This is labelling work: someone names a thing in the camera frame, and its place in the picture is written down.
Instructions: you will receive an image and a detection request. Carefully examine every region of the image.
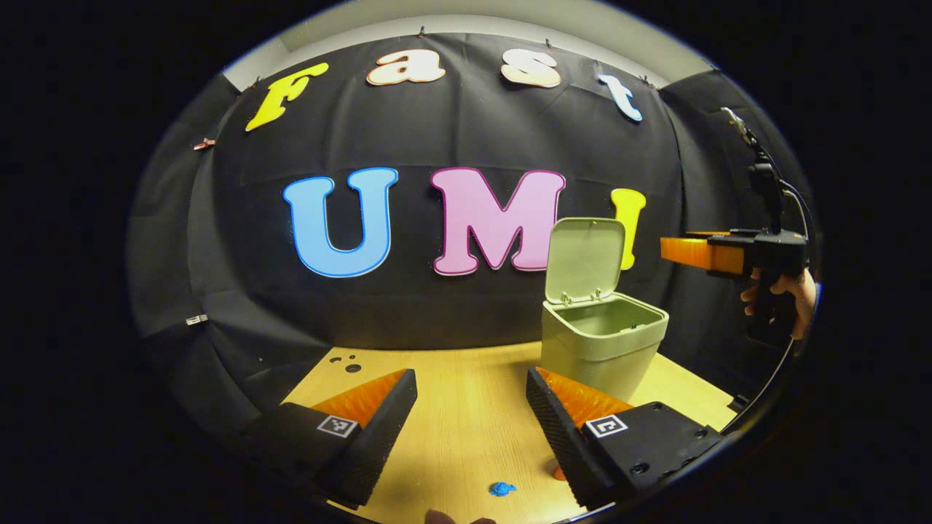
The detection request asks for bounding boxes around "wooden desktop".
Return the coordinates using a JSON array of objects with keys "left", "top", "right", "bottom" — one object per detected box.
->
[{"left": 280, "top": 342, "right": 738, "bottom": 524}]

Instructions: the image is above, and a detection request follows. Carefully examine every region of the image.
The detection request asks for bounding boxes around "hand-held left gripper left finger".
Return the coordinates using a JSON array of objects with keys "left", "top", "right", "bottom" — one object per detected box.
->
[{"left": 244, "top": 368, "right": 419, "bottom": 510}]

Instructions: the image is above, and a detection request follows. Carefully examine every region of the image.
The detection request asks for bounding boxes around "pale green desktop garbage bin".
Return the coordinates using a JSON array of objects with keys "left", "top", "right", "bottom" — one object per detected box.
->
[{"left": 540, "top": 217, "right": 670, "bottom": 405}]

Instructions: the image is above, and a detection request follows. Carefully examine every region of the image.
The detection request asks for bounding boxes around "black backdrop cloth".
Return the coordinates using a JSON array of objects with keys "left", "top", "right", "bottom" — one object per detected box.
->
[{"left": 127, "top": 33, "right": 816, "bottom": 437}]

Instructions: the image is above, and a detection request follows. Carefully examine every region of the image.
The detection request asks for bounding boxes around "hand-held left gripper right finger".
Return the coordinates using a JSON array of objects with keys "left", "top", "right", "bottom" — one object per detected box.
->
[{"left": 526, "top": 367, "right": 724, "bottom": 512}]

